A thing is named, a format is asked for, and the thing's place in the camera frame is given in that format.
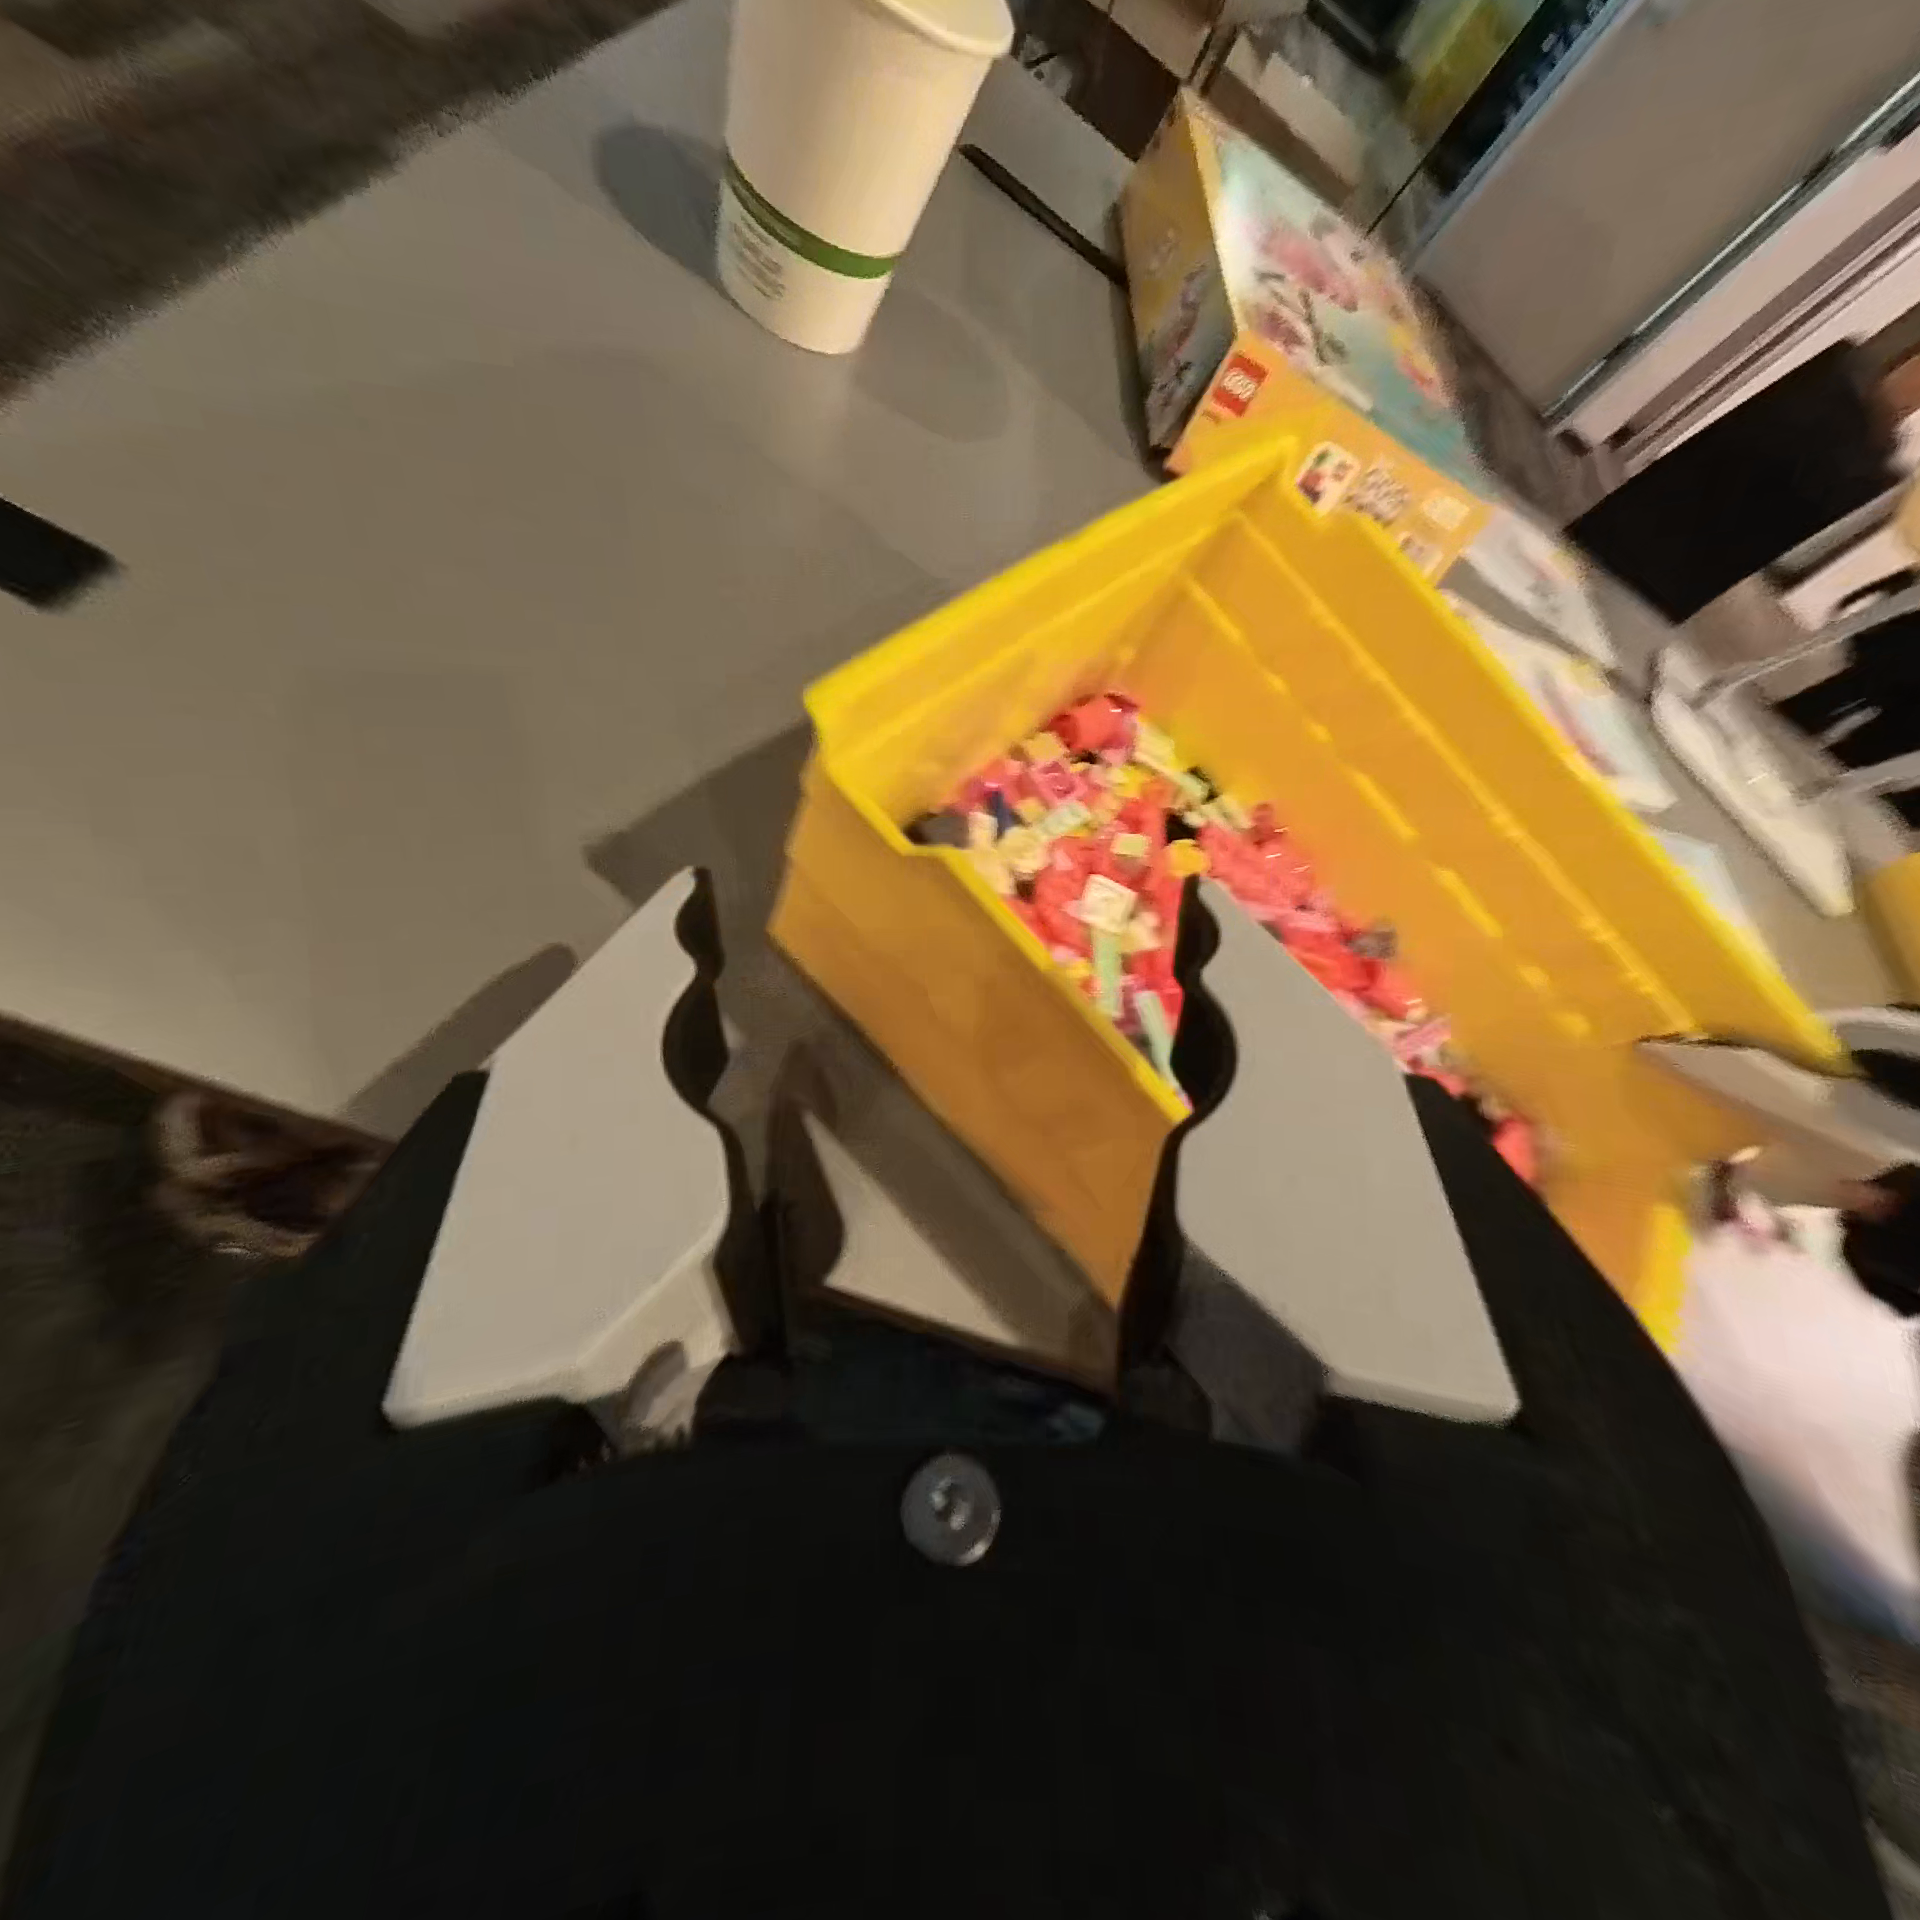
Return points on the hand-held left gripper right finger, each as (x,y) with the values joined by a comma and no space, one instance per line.
(1335,1199)

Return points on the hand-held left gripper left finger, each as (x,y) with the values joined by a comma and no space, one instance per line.
(554,1199)

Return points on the yellow toy brick set box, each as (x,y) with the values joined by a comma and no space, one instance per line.
(1276,299)

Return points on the white paper cup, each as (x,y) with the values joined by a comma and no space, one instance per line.
(840,150)

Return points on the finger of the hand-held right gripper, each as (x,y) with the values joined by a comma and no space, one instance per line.
(1755,1118)

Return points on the deep yellow plastic bin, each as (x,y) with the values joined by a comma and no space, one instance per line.
(1350,675)

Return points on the pile of colourful toy bricks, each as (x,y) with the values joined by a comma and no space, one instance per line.
(1109,868)

